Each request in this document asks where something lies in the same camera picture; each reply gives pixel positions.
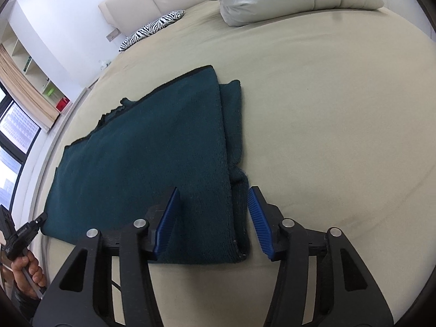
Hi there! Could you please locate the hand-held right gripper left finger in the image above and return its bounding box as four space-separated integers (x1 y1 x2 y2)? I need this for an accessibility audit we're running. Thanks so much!
32 187 181 327

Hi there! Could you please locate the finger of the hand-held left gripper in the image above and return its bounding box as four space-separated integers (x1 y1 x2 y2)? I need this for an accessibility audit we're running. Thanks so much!
14 212 48 243

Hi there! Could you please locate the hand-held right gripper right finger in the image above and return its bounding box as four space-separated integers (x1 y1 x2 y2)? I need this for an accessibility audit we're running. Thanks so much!
247 186 404 327

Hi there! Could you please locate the dark green sweater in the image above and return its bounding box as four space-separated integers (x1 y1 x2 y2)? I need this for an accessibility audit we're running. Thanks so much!
43 65 252 264

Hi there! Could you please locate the person's left forearm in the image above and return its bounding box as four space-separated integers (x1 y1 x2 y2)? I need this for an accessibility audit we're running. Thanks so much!
12 286 46 316

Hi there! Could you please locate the person's left hand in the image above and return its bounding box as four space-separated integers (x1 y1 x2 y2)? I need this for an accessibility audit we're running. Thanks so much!
10 250 47 293

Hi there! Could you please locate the white window sill ledge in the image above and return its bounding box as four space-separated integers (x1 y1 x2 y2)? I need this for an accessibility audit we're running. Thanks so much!
10 89 89 246

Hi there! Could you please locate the black framed window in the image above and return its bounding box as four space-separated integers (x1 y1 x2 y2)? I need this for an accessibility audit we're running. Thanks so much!
0 85 42 215

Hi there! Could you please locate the red box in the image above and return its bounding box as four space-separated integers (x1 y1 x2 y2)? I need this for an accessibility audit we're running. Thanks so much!
54 97 72 113

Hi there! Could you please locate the beige curtain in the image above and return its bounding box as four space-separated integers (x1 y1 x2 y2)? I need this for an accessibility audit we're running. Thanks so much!
0 46 60 132

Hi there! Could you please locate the bed with beige sheet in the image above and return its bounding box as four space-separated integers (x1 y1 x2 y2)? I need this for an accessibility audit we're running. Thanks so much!
20 0 436 327

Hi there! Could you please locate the white shelf unit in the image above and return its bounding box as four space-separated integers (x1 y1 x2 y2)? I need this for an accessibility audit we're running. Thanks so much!
0 24 74 114

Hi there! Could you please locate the white nightstand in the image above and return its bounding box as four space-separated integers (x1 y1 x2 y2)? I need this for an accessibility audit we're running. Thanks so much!
85 65 110 92

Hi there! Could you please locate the zebra print pillow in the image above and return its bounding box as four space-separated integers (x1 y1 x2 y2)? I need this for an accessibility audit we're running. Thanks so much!
119 10 185 52

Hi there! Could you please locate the cream padded headboard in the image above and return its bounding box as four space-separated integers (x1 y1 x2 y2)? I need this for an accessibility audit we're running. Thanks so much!
98 0 196 38

